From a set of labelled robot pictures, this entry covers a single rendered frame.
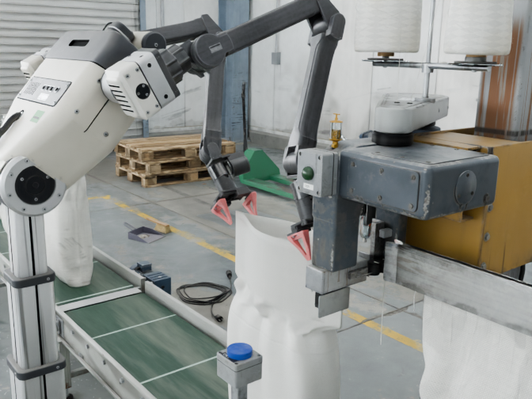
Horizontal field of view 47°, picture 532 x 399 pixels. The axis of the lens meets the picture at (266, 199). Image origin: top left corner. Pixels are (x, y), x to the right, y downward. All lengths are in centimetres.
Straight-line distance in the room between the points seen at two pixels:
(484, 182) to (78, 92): 92
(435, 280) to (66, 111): 91
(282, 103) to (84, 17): 309
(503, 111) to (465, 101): 568
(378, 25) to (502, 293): 69
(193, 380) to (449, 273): 121
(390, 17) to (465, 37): 22
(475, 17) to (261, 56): 852
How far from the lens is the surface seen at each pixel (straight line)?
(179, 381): 227
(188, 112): 991
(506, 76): 160
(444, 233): 148
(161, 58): 140
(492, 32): 140
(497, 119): 161
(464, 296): 132
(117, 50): 152
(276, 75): 954
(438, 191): 115
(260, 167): 700
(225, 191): 184
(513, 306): 127
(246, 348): 145
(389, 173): 118
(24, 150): 155
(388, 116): 132
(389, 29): 154
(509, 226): 153
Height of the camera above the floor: 153
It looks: 14 degrees down
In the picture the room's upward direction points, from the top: 1 degrees clockwise
